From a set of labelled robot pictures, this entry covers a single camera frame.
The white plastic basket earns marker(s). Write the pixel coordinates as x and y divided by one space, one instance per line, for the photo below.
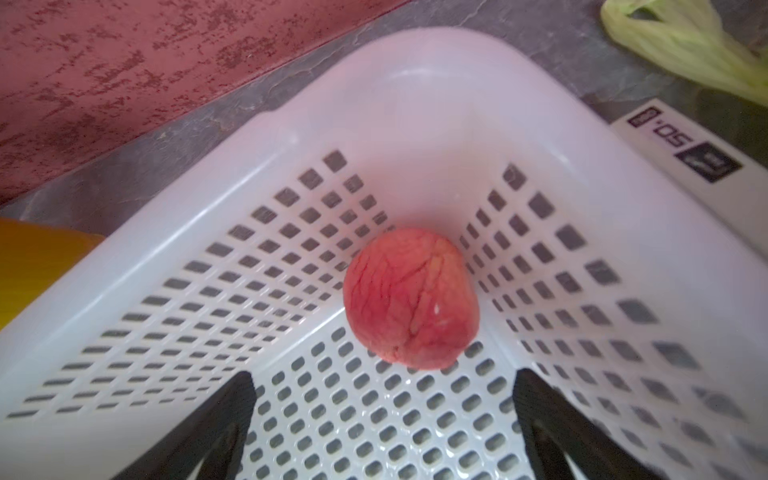
591 266

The peach in basket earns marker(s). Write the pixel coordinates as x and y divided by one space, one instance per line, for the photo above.
409 299

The small black object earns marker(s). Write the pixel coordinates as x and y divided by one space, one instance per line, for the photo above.
726 181

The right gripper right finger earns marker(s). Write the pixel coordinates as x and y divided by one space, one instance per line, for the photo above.
557 435

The yellow pencil cup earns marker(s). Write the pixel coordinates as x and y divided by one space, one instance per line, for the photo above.
34 257

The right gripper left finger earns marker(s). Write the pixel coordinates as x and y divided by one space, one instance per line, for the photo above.
207 444

